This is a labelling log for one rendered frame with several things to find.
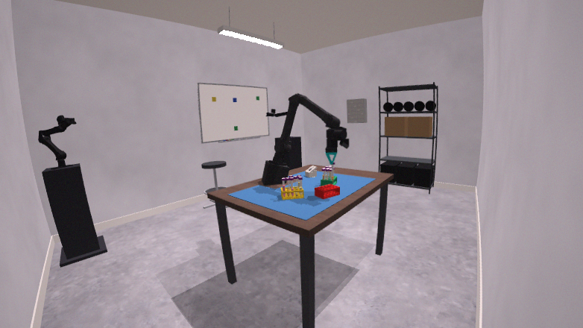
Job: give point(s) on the blue bench mat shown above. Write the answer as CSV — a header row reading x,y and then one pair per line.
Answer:
x,y
310,205

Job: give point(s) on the red rack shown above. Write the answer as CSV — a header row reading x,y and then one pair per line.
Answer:
x,y
327,191

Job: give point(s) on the green tube rack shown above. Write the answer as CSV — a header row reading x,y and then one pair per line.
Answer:
x,y
327,182

